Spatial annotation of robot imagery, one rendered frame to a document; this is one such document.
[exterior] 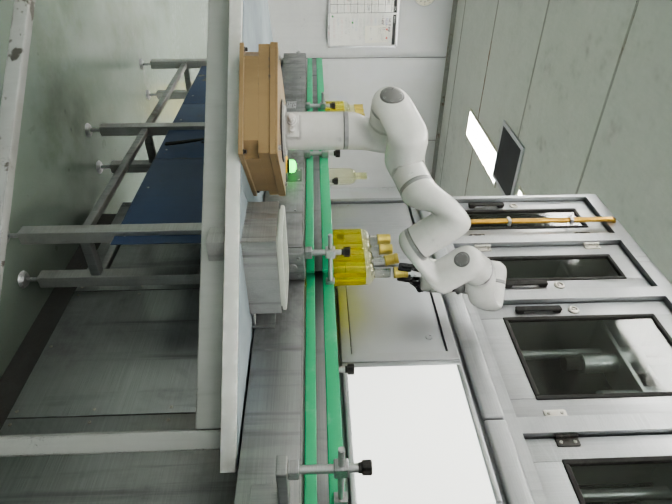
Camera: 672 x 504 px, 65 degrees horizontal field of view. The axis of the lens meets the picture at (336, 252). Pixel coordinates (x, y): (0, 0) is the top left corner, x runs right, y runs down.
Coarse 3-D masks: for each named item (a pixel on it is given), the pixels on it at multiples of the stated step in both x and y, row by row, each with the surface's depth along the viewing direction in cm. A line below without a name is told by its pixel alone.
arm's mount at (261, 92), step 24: (240, 48) 122; (264, 48) 123; (240, 72) 121; (264, 72) 121; (240, 96) 119; (264, 96) 120; (240, 120) 118; (264, 120) 118; (240, 144) 117; (264, 144) 117; (264, 168) 125
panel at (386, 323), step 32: (352, 288) 175; (384, 288) 175; (352, 320) 163; (384, 320) 163; (416, 320) 163; (448, 320) 162; (352, 352) 153; (384, 352) 153; (416, 352) 152; (448, 352) 152; (352, 448) 127; (480, 448) 128; (352, 480) 121
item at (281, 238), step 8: (280, 208) 128; (280, 216) 125; (280, 224) 123; (280, 232) 120; (280, 240) 119; (280, 248) 119; (280, 256) 120; (280, 264) 121; (288, 264) 142; (280, 272) 123; (288, 272) 142; (280, 280) 125; (288, 280) 140; (280, 288) 127; (280, 296) 128
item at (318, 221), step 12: (312, 60) 285; (312, 72) 269; (312, 84) 255; (312, 96) 243; (312, 108) 231; (312, 156) 194; (312, 168) 186; (324, 168) 187; (312, 180) 180; (324, 180) 180; (312, 192) 173; (324, 192) 173; (312, 204) 167; (324, 204) 167; (312, 216) 162; (324, 216) 162; (312, 228) 157; (324, 228) 157; (312, 240) 152; (324, 240) 152
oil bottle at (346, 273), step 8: (336, 264) 161; (344, 264) 161; (352, 264) 161; (360, 264) 161; (368, 264) 161; (336, 272) 158; (344, 272) 158; (352, 272) 158; (360, 272) 158; (368, 272) 159; (336, 280) 160; (344, 280) 160; (352, 280) 160; (360, 280) 160; (368, 280) 160
